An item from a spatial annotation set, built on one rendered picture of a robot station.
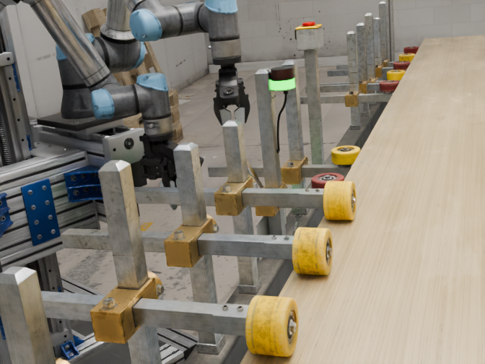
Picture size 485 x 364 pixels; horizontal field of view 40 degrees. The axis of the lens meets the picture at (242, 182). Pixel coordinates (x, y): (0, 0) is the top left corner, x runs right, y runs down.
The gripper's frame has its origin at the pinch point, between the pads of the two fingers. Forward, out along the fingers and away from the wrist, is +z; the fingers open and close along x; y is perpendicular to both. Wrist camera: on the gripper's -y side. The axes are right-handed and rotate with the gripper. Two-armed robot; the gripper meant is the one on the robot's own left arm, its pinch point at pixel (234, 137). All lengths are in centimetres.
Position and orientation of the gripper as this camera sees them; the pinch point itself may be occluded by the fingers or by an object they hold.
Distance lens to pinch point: 168.9
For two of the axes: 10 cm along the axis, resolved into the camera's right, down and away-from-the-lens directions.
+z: 1.0, 9.5, 3.1
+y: -0.3, -3.1, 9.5
